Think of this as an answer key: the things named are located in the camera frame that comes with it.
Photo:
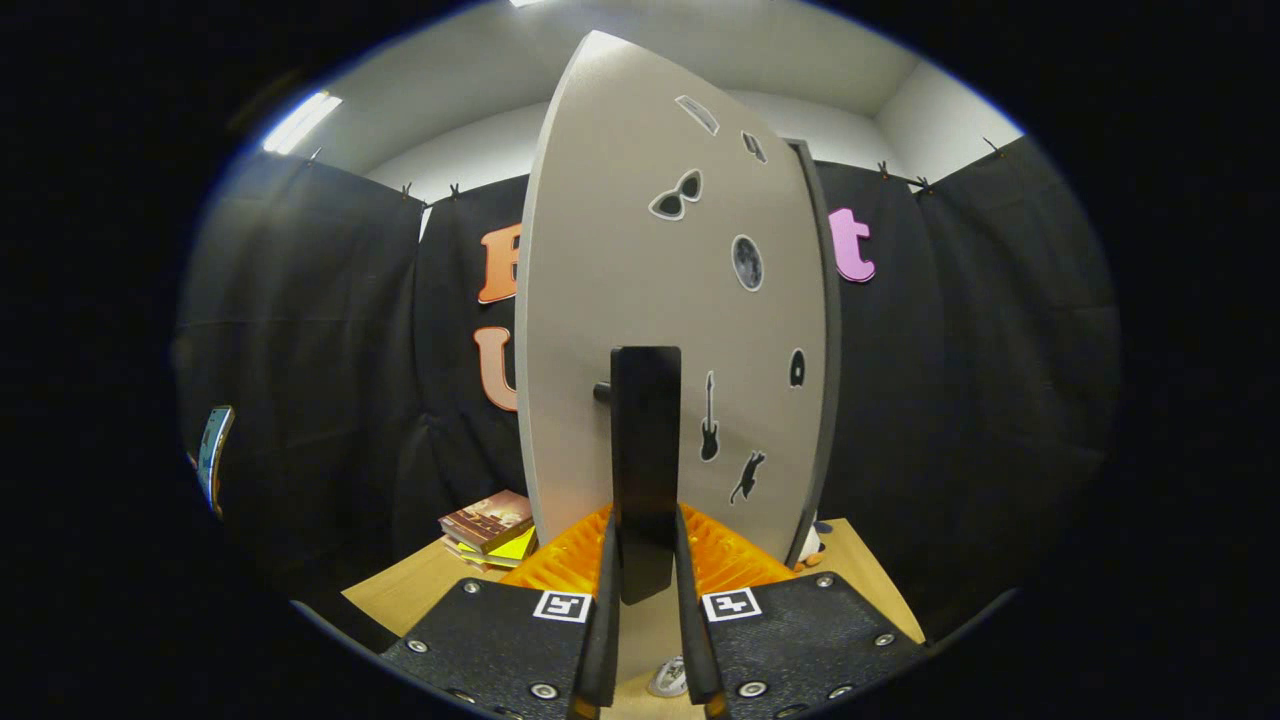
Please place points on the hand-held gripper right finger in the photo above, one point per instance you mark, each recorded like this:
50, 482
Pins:
692, 640

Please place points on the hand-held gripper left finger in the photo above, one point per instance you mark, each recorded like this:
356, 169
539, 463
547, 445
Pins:
600, 640

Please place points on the white striped canvas shoe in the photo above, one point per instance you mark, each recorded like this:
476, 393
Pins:
670, 678

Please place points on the dark grey shoe cabinet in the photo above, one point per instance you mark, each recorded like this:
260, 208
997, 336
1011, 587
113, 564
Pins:
831, 350

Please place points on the beige shoe cabinet door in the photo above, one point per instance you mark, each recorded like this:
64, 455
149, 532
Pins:
600, 250

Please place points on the yellow cover book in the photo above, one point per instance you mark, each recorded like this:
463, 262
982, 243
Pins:
515, 548

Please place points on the thin orange cover book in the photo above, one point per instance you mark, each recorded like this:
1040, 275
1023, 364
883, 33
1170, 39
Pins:
478, 560

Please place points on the small white orange toy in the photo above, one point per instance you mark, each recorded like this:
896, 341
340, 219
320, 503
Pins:
815, 543

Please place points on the brown cover book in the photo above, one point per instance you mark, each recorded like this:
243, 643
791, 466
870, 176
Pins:
488, 518

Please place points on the black backdrop cloth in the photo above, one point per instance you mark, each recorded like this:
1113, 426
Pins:
320, 330

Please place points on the blue printed board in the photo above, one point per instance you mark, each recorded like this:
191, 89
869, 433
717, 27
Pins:
213, 455

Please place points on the row of black cloth clips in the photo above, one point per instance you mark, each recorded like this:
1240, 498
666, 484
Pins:
883, 170

